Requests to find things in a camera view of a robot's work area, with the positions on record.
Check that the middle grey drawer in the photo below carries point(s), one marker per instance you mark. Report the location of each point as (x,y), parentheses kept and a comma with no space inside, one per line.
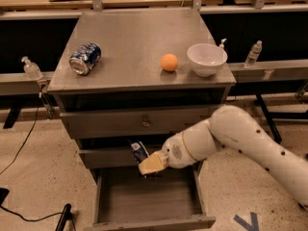
(122,156)

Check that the grey wooden drawer cabinet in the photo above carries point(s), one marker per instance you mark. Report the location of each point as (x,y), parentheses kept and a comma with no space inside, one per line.
(129,74)

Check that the top grey drawer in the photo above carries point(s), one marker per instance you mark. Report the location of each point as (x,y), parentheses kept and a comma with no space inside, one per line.
(134,122)

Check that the white bowl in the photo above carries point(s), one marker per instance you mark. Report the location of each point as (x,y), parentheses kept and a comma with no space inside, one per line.
(206,59)

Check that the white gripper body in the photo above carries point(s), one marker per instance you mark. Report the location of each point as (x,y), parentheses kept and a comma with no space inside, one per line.
(174,152)

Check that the bottom grey drawer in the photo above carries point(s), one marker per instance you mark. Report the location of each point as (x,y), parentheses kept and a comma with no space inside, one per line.
(168,201)

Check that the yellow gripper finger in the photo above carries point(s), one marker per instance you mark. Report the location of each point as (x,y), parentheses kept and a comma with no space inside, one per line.
(157,161)

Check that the orange fruit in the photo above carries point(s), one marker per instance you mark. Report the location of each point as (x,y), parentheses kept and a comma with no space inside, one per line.
(169,62)

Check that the clear water bottle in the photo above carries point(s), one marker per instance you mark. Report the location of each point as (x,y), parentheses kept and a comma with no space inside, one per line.
(253,54)

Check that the clear sanitizer pump bottle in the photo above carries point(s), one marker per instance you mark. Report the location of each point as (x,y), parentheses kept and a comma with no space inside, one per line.
(31,69)

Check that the grey drawer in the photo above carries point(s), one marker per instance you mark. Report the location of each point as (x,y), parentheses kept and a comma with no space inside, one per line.
(168,201)
(134,122)
(122,156)

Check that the blue soda can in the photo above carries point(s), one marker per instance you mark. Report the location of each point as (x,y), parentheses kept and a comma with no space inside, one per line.
(84,58)

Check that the black stand on floor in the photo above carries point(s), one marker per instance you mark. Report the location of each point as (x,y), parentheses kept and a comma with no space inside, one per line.
(66,216)

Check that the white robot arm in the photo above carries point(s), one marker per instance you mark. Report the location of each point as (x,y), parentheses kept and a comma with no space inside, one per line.
(232,127)

